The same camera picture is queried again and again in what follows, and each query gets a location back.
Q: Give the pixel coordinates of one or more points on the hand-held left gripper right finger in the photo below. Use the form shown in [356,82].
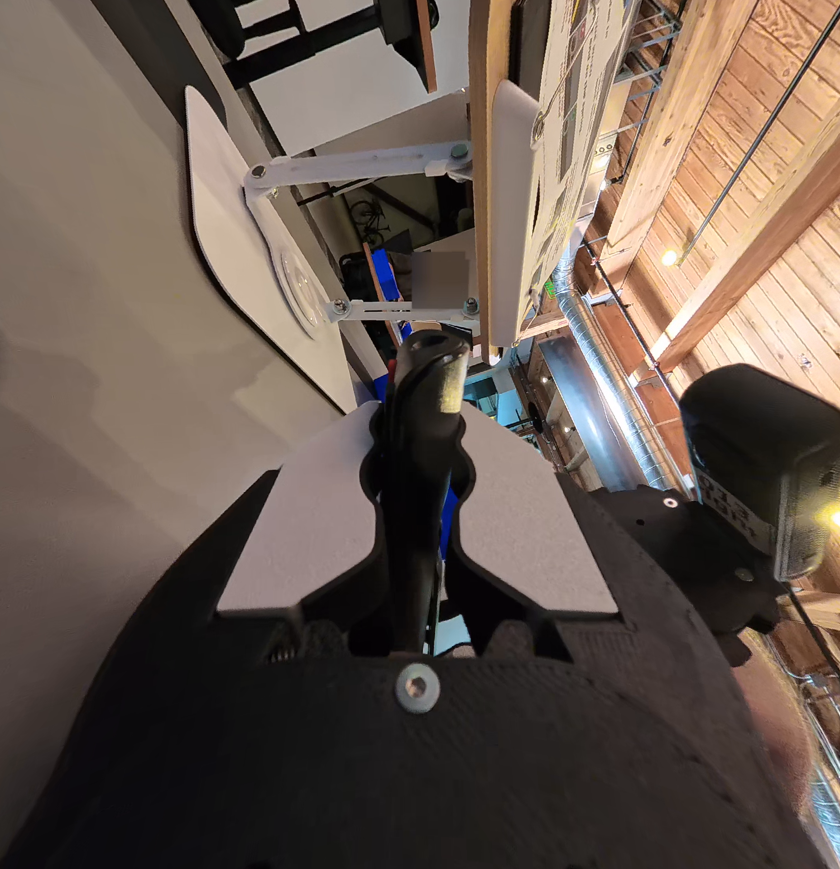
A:
[528,529]

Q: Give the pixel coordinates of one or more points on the small blue storage bin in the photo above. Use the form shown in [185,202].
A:
[386,275]

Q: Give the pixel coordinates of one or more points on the wooden table with black legs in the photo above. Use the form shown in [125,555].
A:
[324,34]

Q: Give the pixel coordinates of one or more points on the black bicycle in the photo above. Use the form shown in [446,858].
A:
[369,221]

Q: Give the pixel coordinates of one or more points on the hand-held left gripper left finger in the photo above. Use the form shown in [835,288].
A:
[304,523]

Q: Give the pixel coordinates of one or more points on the black remote control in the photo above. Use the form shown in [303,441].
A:
[420,441]

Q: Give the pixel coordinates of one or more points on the black office chair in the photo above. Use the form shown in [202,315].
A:
[219,27]

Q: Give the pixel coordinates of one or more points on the white metal document stand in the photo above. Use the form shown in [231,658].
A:
[223,224]

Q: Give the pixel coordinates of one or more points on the printed instruction sheet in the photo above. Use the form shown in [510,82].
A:
[576,102]

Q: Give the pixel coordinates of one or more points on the blue plastic bin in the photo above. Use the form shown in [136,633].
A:
[448,523]

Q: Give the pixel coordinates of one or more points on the wooden board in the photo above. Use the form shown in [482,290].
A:
[479,203]

